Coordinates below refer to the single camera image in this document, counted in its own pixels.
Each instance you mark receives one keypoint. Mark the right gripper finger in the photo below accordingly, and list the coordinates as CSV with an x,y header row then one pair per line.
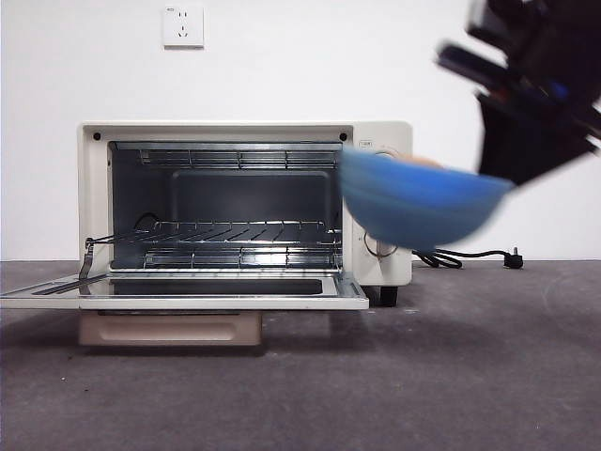
x,y
516,145

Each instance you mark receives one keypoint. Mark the brown potato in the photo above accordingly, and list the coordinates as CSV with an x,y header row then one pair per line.
x,y
427,161

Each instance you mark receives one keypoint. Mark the blue ribbed bowl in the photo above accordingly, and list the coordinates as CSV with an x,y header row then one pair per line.
x,y
413,206

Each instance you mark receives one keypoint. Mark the cream glass oven door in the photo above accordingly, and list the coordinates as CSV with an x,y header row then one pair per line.
x,y
338,300

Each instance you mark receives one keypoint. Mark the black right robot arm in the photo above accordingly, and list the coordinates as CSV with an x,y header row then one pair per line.
x,y
540,37

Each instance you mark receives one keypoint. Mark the black oven foot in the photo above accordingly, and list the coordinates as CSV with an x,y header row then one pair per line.
x,y
389,296

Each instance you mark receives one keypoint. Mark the cream Toshiba toaster oven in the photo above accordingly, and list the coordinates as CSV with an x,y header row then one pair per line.
x,y
89,188

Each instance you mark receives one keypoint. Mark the beige temperature knob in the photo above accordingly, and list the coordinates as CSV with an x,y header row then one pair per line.
x,y
387,151

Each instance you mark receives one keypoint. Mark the beige timer knob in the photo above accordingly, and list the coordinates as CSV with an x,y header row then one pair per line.
x,y
375,249

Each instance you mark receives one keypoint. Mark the metal heating element guard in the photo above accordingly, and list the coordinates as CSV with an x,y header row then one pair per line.
x,y
240,258
239,160

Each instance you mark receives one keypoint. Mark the white wall socket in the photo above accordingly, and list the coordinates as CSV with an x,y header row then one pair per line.
x,y
183,28

